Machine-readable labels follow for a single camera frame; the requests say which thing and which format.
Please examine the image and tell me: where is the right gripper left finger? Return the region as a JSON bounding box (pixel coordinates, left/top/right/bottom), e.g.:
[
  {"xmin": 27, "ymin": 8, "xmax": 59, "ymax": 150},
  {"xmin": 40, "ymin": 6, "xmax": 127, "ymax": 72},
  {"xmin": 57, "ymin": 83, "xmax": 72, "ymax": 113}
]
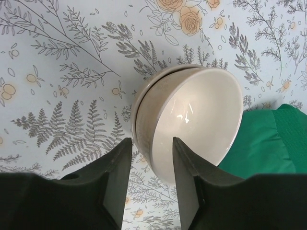
[{"xmin": 0, "ymin": 138, "xmax": 132, "ymax": 230}]

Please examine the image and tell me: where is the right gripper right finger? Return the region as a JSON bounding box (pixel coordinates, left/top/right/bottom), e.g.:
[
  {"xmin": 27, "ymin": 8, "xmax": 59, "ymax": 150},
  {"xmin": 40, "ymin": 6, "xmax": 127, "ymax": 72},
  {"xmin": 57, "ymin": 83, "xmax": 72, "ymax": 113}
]
[{"xmin": 173, "ymin": 137, "xmax": 307, "ymax": 230}]

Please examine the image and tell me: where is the tan bowl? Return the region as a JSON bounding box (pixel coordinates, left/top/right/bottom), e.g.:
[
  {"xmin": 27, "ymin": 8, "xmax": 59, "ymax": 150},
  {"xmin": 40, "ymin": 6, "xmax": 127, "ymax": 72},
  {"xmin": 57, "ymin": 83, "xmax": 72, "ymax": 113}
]
[{"xmin": 136, "ymin": 68, "xmax": 243, "ymax": 184}]

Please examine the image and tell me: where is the cream bowl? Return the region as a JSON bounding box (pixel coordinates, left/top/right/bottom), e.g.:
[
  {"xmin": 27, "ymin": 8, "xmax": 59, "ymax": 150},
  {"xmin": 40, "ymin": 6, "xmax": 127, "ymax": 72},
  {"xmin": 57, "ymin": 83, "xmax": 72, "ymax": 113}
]
[{"xmin": 130, "ymin": 64, "xmax": 204, "ymax": 144}]

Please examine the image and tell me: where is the green cloth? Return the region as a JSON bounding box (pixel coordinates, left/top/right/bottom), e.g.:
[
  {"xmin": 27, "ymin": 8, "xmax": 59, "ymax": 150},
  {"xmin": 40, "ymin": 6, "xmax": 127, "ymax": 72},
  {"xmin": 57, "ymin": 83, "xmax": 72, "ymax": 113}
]
[{"xmin": 218, "ymin": 104, "xmax": 307, "ymax": 179}]

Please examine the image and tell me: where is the floral table mat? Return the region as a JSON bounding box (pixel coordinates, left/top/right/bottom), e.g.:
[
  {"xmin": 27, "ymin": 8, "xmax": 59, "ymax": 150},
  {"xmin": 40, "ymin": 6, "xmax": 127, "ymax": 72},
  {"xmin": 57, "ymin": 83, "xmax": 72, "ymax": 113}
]
[{"xmin": 0, "ymin": 0, "xmax": 307, "ymax": 230}]

